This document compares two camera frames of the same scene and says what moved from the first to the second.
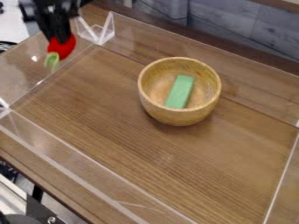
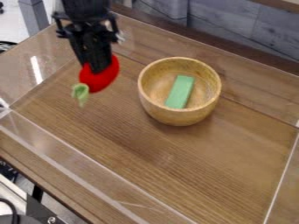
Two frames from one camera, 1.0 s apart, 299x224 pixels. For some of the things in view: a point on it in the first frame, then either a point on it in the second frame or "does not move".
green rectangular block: [180, 91] does not move
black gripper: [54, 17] to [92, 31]
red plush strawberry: [59, 51] to [98, 81]
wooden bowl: [179, 88] does not move
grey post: [28, 9] does not move
